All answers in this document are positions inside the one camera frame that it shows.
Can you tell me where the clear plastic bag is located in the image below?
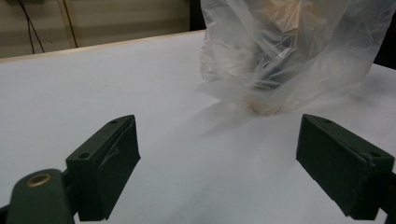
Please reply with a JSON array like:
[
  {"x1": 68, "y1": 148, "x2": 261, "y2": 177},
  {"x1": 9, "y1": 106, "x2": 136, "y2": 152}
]
[{"x1": 195, "y1": 0, "x2": 396, "y2": 117}]

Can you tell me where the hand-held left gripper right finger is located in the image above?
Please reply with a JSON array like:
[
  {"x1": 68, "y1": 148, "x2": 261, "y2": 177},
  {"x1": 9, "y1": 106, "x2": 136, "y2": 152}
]
[{"x1": 295, "y1": 113, "x2": 396, "y2": 221}]

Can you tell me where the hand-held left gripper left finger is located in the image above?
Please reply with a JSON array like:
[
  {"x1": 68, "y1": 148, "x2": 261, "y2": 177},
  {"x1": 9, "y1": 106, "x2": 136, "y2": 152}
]
[{"x1": 64, "y1": 114, "x2": 142, "y2": 222}]

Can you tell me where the black cable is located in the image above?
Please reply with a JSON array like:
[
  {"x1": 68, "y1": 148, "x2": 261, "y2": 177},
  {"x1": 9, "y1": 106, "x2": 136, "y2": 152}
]
[
  {"x1": 16, "y1": 0, "x2": 46, "y2": 55},
  {"x1": 62, "y1": 0, "x2": 78, "y2": 49}
]

